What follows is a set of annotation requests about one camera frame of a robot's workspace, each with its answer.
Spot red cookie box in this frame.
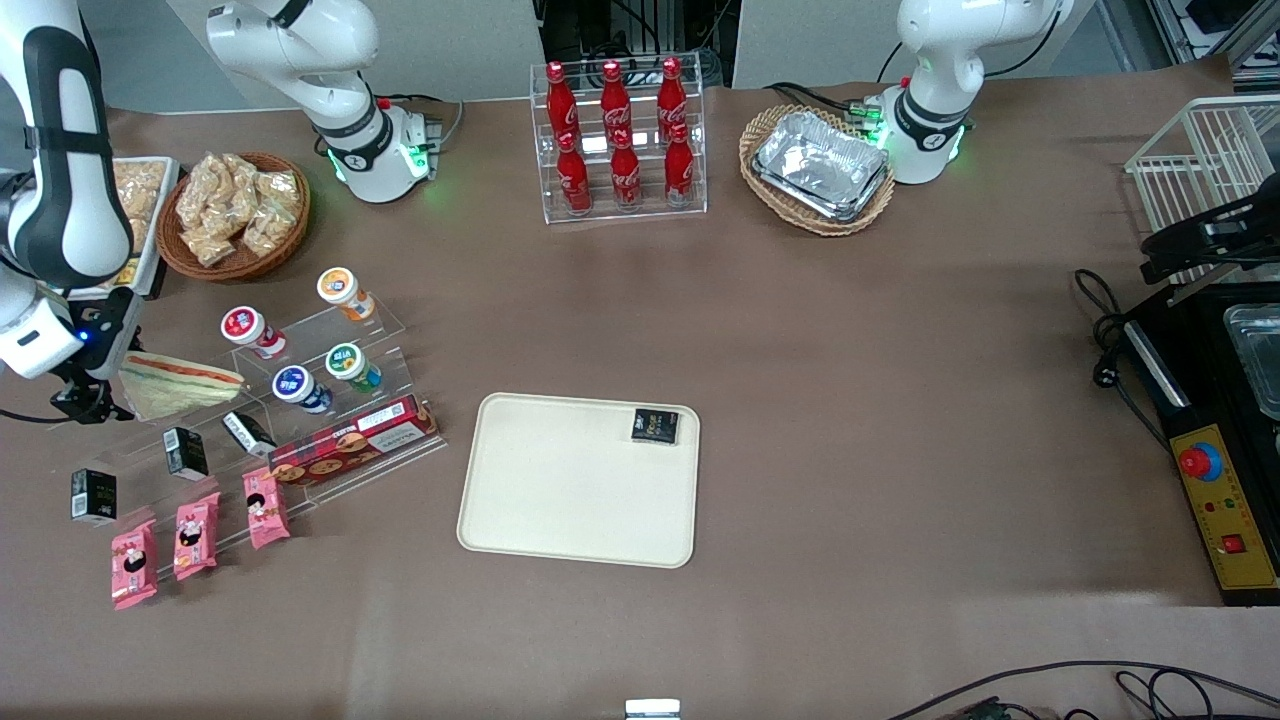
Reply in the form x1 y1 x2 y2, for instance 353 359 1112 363
268 394 439 488

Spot orange lid yogurt cup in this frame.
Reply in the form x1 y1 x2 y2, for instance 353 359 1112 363
317 267 377 323

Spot cream plastic serving tray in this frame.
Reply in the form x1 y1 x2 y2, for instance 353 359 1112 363
456 392 702 570

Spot clear bag of puffed snacks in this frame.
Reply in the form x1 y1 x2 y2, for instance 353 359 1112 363
216 155 261 237
181 225 237 267
241 205 287 257
255 170 302 217
178 155 227 227

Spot red emergency stop button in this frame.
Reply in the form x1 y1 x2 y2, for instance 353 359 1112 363
1178 442 1223 483

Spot triangular sandwich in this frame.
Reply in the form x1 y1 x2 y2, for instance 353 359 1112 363
120 350 245 422

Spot green lid yogurt cup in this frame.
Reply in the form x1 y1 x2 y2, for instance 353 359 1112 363
325 343 383 393

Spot black sealing machine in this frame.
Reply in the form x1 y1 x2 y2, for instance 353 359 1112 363
1120 280 1280 608

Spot red cola bottle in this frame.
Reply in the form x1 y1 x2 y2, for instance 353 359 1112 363
664 123 696 204
610 130 642 209
545 62 581 146
556 132 593 214
657 57 689 136
600 61 633 141

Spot black cables at table edge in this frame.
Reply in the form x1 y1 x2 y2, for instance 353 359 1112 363
885 660 1280 720

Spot black arm base cables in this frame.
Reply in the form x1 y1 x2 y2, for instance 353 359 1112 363
765 80 906 136

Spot pink snack packet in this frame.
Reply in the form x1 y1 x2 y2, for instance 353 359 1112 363
243 467 292 551
173 492 221 582
110 520 159 611

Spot black power cable with plug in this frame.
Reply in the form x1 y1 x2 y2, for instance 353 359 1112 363
1073 268 1173 453

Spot brown wicker basket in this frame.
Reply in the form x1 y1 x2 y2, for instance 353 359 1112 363
155 152 312 283

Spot grey arm base cables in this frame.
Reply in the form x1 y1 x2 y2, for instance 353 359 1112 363
385 94 467 153

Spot clear acrylic bottle rack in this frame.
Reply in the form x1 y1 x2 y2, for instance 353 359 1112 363
530 52 708 225

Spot light wicker basket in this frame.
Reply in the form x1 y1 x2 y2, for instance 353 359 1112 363
738 104 897 238

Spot blue lid yogurt cup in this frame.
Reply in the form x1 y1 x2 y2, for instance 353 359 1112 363
272 366 334 415

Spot clear acrylic step display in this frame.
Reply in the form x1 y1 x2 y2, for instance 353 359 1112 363
45 295 449 563

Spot white rectangular snack tray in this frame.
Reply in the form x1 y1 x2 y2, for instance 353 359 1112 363
70 157 182 301

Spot black machine lever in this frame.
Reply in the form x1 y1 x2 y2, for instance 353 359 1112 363
1140 195 1280 286

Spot white wire basket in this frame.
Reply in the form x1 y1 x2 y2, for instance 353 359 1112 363
1125 95 1280 286

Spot small black carton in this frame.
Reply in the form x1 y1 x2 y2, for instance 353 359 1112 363
163 427 210 481
222 410 278 458
70 468 118 527

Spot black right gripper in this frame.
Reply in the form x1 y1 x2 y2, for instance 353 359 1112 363
51 288 144 426

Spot aluminium foil tray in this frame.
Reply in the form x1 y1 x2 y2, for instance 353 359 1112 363
752 110 891 223

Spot red lid yogurt cup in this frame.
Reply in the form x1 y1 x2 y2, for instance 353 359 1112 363
220 306 288 360

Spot black square snack packet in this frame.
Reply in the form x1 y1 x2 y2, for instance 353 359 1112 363
630 408 683 445

